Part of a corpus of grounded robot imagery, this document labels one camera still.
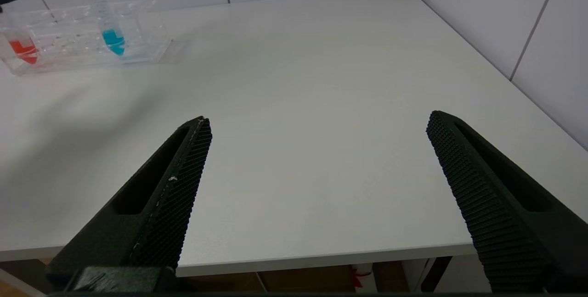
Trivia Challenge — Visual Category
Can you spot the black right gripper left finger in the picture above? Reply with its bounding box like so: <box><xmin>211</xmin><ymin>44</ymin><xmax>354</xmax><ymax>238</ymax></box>
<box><xmin>46</xmin><ymin>116</ymin><xmax>213</xmax><ymax>291</ymax></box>

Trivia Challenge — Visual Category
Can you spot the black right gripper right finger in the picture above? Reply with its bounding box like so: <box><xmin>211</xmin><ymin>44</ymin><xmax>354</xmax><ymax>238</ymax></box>
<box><xmin>426</xmin><ymin>111</ymin><xmax>588</xmax><ymax>293</ymax></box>

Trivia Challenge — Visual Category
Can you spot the test tube with red pigment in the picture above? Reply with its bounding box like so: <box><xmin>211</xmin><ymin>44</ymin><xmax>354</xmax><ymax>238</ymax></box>
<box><xmin>1</xmin><ymin>25</ymin><xmax>40</xmax><ymax>66</ymax></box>

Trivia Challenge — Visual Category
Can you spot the test tube with blue pigment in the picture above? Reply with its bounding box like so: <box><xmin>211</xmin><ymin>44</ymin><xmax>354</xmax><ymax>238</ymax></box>
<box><xmin>78</xmin><ymin>0</ymin><xmax>127</xmax><ymax>57</ymax></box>

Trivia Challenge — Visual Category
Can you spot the clear plastic test tube rack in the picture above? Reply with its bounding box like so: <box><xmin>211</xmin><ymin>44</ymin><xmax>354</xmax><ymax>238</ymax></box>
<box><xmin>0</xmin><ymin>0</ymin><xmax>173</xmax><ymax>77</ymax></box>

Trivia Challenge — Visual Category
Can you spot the black slanted bar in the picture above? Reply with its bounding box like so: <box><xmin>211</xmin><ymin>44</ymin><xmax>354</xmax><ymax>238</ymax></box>
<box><xmin>419</xmin><ymin>256</ymin><xmax>453</xmax><ymax>293</ymax></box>

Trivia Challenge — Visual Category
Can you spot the white table leg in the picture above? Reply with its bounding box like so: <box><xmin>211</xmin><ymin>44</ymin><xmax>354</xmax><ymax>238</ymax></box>
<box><xmin>351</xmin><ymin>263</ymin><xmax>375</xmax><ymax>293</ymax></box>

